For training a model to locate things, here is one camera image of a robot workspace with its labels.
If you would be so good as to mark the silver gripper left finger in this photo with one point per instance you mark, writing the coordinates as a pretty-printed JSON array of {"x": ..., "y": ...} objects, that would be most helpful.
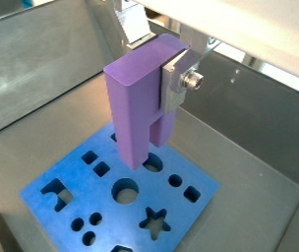
[{"x": 131, "y": 19}]

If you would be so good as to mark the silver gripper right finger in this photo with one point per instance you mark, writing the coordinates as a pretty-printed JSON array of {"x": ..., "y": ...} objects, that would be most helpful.
[{"x": 179, "y": 75}]

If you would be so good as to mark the purple double-square block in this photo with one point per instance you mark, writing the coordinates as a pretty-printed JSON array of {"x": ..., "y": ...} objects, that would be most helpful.
[{"x": 134, "y": 81}]

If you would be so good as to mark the blue shape-sorter board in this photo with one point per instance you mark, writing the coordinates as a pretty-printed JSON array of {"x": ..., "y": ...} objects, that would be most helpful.
[{"x": 99, "y": 207}]

